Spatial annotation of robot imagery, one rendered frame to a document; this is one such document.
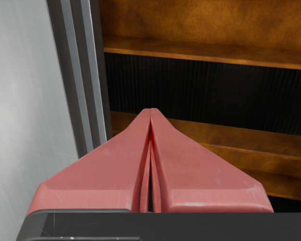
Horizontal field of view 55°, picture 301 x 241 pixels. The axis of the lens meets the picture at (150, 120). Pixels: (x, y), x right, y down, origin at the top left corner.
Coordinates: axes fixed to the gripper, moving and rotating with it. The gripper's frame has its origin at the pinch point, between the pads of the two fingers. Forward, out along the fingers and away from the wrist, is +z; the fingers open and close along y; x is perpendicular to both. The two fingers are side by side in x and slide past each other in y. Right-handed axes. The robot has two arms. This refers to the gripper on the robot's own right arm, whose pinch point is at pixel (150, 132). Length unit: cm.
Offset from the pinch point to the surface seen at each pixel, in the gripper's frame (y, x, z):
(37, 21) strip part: 7.6, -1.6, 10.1
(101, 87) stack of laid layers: 4.4, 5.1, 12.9
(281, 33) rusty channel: -15.2, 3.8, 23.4
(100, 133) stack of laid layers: 5.0, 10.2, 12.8
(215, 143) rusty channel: -9.0, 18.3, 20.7
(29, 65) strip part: 9.1, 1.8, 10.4
